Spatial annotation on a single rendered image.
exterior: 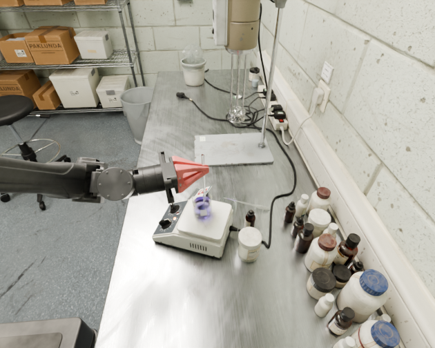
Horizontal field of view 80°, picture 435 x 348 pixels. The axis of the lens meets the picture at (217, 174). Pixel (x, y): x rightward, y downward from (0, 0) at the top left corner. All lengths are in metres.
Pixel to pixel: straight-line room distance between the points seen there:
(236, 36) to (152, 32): 2.19
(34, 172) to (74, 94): 2.50
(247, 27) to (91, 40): 2.09
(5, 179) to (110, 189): 0.14
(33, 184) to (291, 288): 0.58
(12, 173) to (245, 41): 0.64
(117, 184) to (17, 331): 0.89
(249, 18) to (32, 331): 1.24
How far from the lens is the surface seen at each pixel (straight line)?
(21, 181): 0.44
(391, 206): 0.73
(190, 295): 0.69
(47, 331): 1.22
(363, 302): 0.65
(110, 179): 0.47
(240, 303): 0.68
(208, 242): 0.67
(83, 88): 2.87
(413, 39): 0.70
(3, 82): 3.17
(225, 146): 1.05
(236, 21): 0.82
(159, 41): 2.98
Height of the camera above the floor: 1.38
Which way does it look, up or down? 42 degrees down
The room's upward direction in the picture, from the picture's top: straight up
